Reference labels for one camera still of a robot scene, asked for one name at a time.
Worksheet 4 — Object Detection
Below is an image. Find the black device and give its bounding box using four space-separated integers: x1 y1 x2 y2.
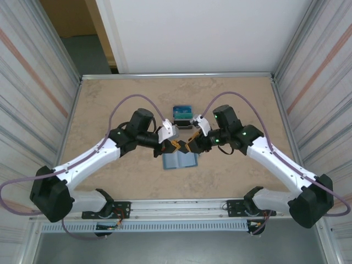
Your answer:
191 114 213 137

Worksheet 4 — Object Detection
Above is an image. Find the small box with blue picture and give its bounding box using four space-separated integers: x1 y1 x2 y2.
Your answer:
172 105 195 130

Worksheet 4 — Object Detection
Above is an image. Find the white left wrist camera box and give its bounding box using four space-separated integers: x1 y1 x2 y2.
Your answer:
157 118 181 144

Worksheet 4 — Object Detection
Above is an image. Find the aluminium table side rail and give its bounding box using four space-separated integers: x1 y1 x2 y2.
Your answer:
48 78 83 201
270 78 313 196

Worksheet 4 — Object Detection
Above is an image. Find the aluminium table end rail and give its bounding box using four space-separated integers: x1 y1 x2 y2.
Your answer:
80 71 277 81

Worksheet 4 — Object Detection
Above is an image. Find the aluminium mounting rail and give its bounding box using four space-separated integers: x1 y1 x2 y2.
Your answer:
29 195 330 223

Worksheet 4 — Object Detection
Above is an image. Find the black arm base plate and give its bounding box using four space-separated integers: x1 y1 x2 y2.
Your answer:
227 198 277 218
81 201 131 220

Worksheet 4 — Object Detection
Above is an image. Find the grey slotted cable duct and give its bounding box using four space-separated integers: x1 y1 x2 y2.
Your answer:
40 221 250 234

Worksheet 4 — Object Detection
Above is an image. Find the white door frame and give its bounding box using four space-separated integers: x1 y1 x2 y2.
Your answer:
95 0 130 74

